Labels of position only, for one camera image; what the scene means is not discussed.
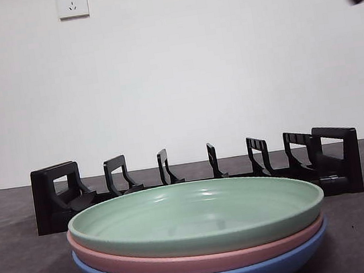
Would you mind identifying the green plate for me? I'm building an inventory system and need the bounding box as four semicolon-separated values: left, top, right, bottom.
64;163;331;273

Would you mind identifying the pink plate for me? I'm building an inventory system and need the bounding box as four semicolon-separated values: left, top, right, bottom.
65;195;332;273

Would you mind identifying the black plastic dish rack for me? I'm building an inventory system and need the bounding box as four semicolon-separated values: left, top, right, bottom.
28;120;364;239

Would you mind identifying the white wall socket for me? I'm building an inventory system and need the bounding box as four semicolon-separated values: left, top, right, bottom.
56;0;91;21

